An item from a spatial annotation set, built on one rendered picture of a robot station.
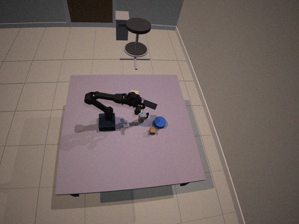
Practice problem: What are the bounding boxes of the french press coffee maker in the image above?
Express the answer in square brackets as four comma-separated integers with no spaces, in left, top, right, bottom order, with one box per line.
[137,110,149,124]

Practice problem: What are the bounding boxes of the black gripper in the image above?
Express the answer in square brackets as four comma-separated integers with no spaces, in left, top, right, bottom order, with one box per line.
[129,100,145,115]

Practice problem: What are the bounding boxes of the blue cylinder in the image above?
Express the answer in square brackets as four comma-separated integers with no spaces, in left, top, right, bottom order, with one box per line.
[154,116,166,129]

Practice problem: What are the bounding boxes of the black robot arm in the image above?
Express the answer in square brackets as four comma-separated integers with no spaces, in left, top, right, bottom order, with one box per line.
[84,91,142,121]

